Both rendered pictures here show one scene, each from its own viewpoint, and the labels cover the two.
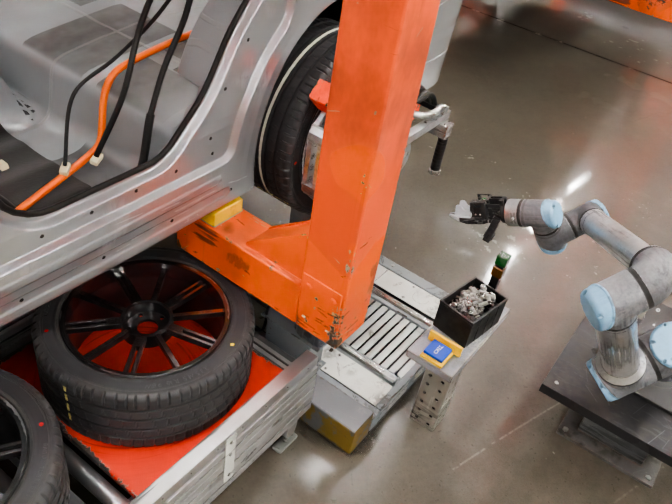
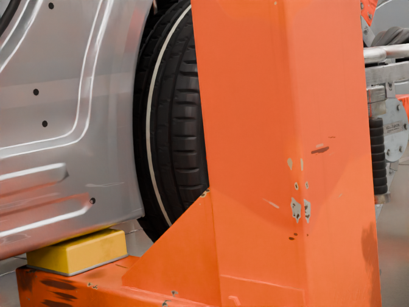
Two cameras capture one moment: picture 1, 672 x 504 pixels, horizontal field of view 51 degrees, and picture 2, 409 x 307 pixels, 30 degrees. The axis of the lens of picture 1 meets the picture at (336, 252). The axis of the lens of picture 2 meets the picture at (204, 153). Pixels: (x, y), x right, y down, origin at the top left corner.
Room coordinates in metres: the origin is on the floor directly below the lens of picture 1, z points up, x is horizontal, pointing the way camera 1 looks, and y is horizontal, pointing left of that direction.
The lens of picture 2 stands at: (0.57, -0.16, 1.04)
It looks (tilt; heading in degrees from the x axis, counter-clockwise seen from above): 8 degrees down; 14
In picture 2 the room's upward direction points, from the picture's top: 6 degrees counter-clockwise
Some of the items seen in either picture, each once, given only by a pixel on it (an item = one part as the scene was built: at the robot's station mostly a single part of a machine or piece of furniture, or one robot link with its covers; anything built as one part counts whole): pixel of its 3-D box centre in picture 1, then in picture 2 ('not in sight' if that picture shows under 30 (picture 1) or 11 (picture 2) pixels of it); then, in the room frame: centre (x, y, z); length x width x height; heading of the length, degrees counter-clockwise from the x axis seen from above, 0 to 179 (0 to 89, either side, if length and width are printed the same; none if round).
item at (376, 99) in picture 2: not in sight; (355, 100); (1.92, -0.10, 0.93); 0.09 x 0.05 x 0.05; 60
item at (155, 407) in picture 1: (148, 338); not in sight; (1.50, 0.53, 0.39); 0.66 x 0.66 x 0.24
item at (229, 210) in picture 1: (213, 204); (76, 248); (1.83, 0.42, 0.71); 0.14 x 0.14 x 0.05; 60
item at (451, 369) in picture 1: (460, 331); not in sight; (1.74, -0.46, 0.44); 0.43 x 0.17 x 0.03; 150
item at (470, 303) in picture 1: (470, 310); not in sight; (1.76, -0.48, 0.51); 0.20 x 0.14 x 0.13; 141
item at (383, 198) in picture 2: not in sight; (375, 158); (1.91, -0.13, 0.83); 0.04 x 0.04 x 0.16
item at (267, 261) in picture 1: (253, 231); (139, 267); (1.75, 0.27, 0.69); 0.52 x 0.17 x 0.35; 60
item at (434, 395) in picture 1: (440, 379); not in sight; (1.71, -0.45, 0.21); 0.10 x 0.10 x 0.42; 60
